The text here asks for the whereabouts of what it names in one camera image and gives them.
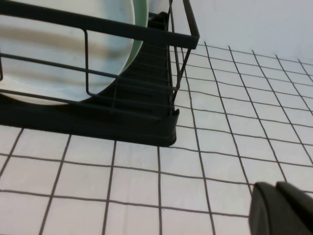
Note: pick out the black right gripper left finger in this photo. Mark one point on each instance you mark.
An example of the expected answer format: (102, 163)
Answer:
(262, 210)

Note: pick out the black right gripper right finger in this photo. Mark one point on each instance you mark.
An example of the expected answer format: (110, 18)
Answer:
(299, 198)

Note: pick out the white round plate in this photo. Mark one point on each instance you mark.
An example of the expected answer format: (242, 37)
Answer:
(49, 44)

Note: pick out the mint green round plate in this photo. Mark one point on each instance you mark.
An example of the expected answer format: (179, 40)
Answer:
(140, 14)

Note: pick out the white grid pattern tablecloth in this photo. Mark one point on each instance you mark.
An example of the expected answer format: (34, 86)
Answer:
(171, 191)

